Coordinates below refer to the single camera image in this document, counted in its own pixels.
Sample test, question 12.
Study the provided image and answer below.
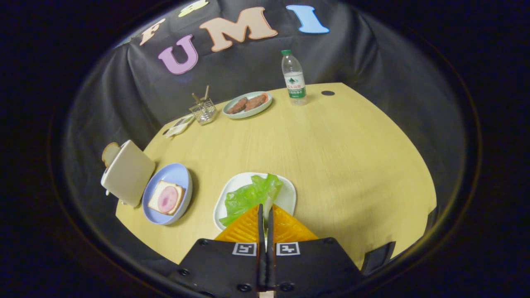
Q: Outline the white square plate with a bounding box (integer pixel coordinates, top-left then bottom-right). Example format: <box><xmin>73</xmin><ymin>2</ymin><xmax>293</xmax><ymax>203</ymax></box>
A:
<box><xmin>213</xmin><ymin>172</ymin><xmax>297</xmax><ymax>231</ymax></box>

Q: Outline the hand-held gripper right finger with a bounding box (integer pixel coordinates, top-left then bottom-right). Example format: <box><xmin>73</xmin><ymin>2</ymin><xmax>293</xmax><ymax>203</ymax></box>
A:
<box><xmin>265</xmin><ymin>204</ymin><xmax>364</xmax><ymax>298</ymax></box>

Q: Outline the bread slice in toaster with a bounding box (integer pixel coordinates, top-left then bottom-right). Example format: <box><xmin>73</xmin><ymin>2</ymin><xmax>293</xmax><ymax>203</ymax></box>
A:
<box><xmin>102</xmin><ymin>142</ymin><xmax>120</xmax><ymax>168</ymax></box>

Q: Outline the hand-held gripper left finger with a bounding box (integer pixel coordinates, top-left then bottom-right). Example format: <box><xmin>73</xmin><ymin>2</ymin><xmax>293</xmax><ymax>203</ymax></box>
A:
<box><xmin>169</xmin><ymin>204</ymin><xmax>266</xmax><ymax>298</ymax></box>

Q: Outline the clear plastic water bottle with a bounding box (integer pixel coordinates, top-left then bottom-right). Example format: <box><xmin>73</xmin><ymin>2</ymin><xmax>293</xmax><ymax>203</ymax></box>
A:
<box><xmin>281</xmin><ymin>50</ymin><xmax>308</xmax><ymax>106</ymax></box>

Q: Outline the brown meat patty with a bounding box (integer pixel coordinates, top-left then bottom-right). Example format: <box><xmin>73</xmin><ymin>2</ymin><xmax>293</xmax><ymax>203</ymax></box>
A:
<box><xmin>226</xmin><ymin>97</ymin><xmax>248</xmax><ymax>115</ymax></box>
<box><xmin>245</xmin><ymin>94</ymin><xmax>269</xmax><ymax>111</ymax></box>

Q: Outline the small white packet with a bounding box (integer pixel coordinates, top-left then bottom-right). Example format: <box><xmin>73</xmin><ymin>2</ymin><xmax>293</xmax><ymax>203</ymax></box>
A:
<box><xmin>164</xmin><ymin>115</ymin><xmax>195</xmax><ymax>138</ymax></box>

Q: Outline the white toaster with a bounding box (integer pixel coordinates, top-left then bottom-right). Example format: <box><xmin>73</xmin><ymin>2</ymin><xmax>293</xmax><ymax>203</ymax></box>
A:
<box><xmin>101</xmin><ymin>140</ymin><xmax>156</xmax><ymax>208</ymax></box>

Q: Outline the blue round plate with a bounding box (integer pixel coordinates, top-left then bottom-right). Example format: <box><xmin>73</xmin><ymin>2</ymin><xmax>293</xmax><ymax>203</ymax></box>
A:
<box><xmin>142</xmin><ymin>163</ymin><xmax>193</xmax><ymax>226</ymax></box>

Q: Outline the green lettuce leaf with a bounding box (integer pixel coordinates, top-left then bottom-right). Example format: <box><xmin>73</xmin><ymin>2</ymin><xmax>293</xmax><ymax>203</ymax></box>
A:
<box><xmin>219</xmin><ymin>173</ymin><xmax>284</xmax><ymax>227</ymax></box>

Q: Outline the black backdrop cloth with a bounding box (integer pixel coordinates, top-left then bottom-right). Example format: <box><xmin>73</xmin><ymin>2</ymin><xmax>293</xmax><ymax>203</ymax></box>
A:
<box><xmin>62</xmin><ymin>0</ymin><xmax>472</xmax><ymax>265</ymax></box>

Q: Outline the clear utensil holder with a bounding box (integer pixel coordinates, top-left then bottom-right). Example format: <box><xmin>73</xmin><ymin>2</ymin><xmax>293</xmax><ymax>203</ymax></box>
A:
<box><xmin>189</xmin><ymin>98</ymin><xmax>217</xmax><ymax>125</ymax></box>

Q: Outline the pink ham slice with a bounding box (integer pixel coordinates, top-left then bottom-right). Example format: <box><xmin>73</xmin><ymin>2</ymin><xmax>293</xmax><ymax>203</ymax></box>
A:
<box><xmin>158</xmin><ymin>186</ymin><xmax>179</xmax><ymax>214</ymax></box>

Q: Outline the pale green oval plate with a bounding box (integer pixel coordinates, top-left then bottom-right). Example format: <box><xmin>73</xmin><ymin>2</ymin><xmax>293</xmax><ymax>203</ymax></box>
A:
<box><xmin>222</xmin><ymin>91</ymin><xmax>273</xmax><ymax>120</ymax></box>

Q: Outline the white bread slice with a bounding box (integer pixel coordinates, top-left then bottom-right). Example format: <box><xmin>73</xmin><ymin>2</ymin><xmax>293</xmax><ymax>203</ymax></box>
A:
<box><xmin>148</xmin><ymin>180</ymin><xmax>186</xmax><ymax>216</ymax></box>

